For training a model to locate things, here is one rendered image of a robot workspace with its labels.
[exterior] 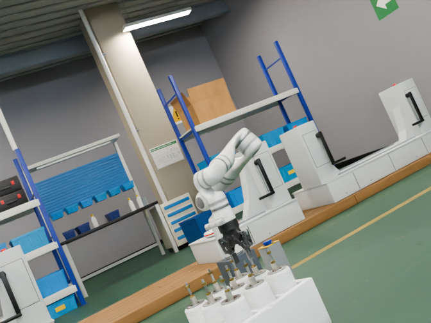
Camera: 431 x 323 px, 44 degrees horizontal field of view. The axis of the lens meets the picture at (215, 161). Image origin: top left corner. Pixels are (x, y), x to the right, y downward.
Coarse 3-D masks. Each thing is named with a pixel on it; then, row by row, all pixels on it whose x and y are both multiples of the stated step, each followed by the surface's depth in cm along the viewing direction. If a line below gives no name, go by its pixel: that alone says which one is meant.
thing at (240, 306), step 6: (240, 300) 178; (222, 306) 179; (228, 306) 177; (234, 306) 176; (240, 306) 177; (246, 306) 179; (222, 312) 179; (228, 312) 177; (234, 312) 176; (240, 312) 177; (246, 312) 178; (228, 318) 177; (234, 318) 176; (240, 318) 176; (246, 318) 177
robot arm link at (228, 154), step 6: (240, 132) 210; (246, 132) 211; (234, 138) 207; (240, 138) 210; (228, 144) 204; (234, 144) 205; (228, 150) 201; (234, 150) 203; (216, 156) 198; (222, 156) 196; (228, 156) 198; (234, 156) 201; (228, 162) 196; (228, 168) 196
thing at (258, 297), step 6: (264, 282) 186; (252, 288) 185; (258, 288) 184; (264, 288) 185; (270, 288) 187; (246, 294) 186; (252, 294) 184; (258, 294) 184; (264, 294) 184; (270, 294) 185; (252, 300) 184; (258, 300) 184; (264, 300) 184; (270, 300) 185; (252, 306) 185; (258, 306) 184; (264, 306) 183
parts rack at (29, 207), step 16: (16, 160) 658; (16, 208) 594; (32, 208) 656; (0, 224) 638; (48, 224) 604; (48, 240) 653; (32, 256) 590; (64, 256) 604; (64, 272) 652; (64, 288) 601; (48, 304) 586; (0, 320) 564
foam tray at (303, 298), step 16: (304, 288) 190; (272, 304) 181; (288, 304) 184; (304, 304) 188; (320, 304) 193; (256, 320) 175; (272, 320) 179; (288, 320) 183; (304, 320) 186; (320, 320) 190
